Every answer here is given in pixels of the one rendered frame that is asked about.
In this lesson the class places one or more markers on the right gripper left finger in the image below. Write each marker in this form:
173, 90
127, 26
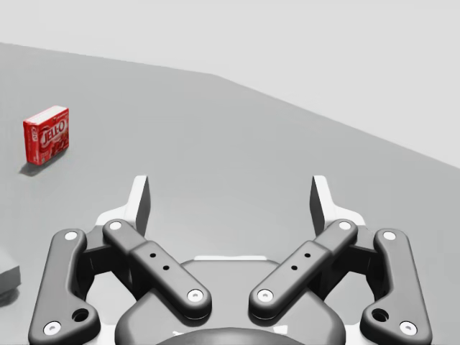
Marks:
158, 264

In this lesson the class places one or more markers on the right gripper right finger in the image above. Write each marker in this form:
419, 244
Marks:
305, 264

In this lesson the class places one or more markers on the grey stand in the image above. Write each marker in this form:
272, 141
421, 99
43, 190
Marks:
8, 276

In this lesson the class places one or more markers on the red carton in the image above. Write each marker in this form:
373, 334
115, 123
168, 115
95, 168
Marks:
46, 136

